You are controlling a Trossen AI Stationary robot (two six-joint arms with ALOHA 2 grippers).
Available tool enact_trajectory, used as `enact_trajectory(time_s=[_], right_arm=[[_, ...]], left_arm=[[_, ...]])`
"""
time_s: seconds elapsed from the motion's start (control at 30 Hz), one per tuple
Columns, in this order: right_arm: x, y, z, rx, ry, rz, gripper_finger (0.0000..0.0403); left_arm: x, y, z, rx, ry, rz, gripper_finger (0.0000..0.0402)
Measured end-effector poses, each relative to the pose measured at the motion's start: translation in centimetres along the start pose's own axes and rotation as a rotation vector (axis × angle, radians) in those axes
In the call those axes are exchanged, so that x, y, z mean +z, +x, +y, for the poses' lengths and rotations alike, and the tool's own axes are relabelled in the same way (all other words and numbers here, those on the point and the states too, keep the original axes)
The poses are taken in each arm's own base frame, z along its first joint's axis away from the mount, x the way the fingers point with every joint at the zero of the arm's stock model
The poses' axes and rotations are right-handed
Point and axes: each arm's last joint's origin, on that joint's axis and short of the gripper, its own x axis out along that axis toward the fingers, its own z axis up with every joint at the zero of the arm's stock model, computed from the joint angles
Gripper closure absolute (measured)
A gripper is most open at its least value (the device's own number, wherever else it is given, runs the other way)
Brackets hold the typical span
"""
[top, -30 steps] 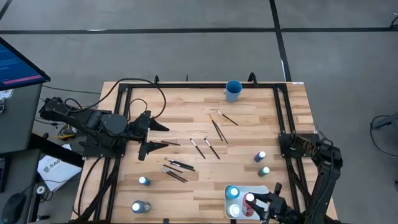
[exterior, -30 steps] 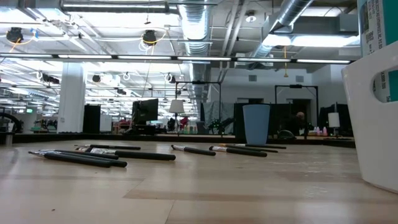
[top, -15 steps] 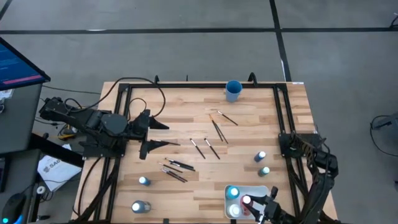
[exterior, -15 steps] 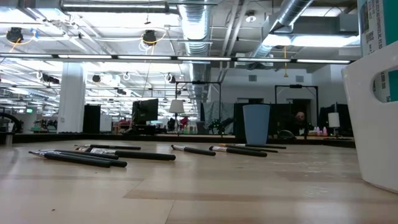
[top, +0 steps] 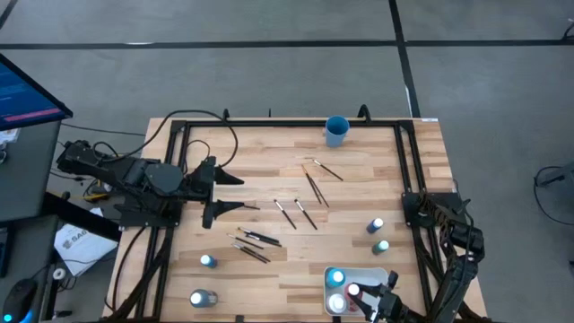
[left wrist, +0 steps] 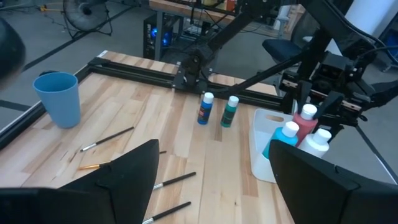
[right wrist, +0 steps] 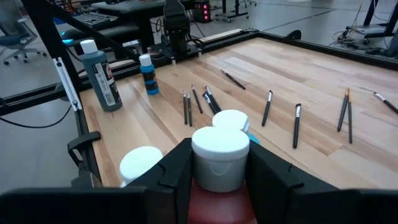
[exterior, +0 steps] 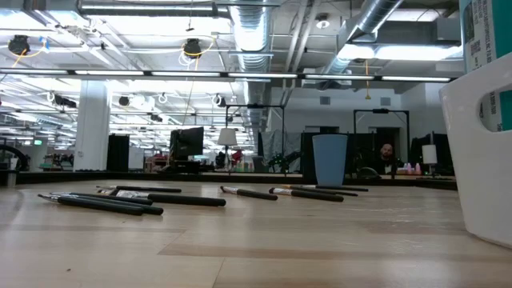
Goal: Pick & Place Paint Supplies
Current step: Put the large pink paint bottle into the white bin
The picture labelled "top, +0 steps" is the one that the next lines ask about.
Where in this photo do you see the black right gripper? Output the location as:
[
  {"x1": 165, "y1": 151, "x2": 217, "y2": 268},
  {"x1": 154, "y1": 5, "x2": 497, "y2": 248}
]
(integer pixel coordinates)
[{"x1": 357, "y1": 270, "x2": 416, "y2": 323}]

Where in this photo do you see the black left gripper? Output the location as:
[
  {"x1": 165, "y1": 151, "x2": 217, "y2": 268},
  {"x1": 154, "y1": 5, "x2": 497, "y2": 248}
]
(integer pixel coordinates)
[{"x1": 181, "y1": 155, "x2": 247, "y2": 230}]

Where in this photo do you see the red paint bottle white cap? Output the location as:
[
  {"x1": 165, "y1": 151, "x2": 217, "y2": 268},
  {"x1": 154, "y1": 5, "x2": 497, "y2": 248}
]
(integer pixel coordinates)
[{"x1": 344, "y1": 282, "x2": 365, "y2": 314}]

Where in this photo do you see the large navy paint bottle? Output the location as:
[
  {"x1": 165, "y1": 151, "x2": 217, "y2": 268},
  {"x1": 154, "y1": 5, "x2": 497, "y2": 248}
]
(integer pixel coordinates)
[{"x1": 188, "y1": 288, "x2": 220, "y2": 310}]

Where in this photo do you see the white plastic tray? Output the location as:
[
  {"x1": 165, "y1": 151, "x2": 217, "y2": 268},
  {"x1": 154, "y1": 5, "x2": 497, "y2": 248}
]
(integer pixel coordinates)
[{"x1": 323, "y1": 266, "x2": 389, "y2": 318}]

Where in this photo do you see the blue plastic cup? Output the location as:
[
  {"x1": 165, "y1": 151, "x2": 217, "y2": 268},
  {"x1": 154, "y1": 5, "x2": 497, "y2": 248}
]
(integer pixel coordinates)
[{"x1": 325, "y1": 115, "x2": 351, "y2": 148}]

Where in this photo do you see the black metal beam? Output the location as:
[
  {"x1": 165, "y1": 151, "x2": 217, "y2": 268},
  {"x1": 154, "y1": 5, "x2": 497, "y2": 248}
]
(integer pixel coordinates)
[{"x1": 40, "y1": 192, "x2": 122, "y2": 242}]

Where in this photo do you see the white paper booklet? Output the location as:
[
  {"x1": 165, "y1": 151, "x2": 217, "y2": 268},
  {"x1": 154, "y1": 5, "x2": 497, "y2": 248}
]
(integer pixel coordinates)
[{"x1": 53, "y1": 207, "x2": 119, "y2": 277}]

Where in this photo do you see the grey desk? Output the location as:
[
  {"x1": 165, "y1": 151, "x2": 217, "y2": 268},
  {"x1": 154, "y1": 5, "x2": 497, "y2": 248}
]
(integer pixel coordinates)
[{"x1": 0, "y1": 119, "x2": 63, "y2": 224}]

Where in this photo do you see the computer monitor blue screen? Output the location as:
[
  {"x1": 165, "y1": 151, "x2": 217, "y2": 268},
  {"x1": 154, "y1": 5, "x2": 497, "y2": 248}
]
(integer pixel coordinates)
[{"x1": 0, "y1": 53, "x2": 74, "y2": 133}]

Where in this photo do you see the black computer mouse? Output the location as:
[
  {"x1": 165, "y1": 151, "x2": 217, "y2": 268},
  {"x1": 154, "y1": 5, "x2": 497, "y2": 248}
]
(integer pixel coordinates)
[{"x1": 2, "y1": 277, "x2": 39, "y2": 322}]

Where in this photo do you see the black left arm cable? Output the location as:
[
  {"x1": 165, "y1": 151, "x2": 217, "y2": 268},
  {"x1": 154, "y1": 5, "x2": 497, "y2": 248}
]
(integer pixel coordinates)
[{"x1": 107, "y1": 109, "x2": 239, "y2": 170}]

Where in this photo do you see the thin black floor cable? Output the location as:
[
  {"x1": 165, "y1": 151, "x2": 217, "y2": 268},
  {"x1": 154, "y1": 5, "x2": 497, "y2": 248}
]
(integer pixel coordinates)
[{"x1": 60, "y1": 121, "x2": 147, "y2": 137}]

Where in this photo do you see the black looped floor cable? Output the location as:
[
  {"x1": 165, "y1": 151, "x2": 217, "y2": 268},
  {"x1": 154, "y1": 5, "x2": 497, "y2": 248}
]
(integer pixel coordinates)
[{"x1": 533, "y1": 164, "x2": 574, "y2": 227}]

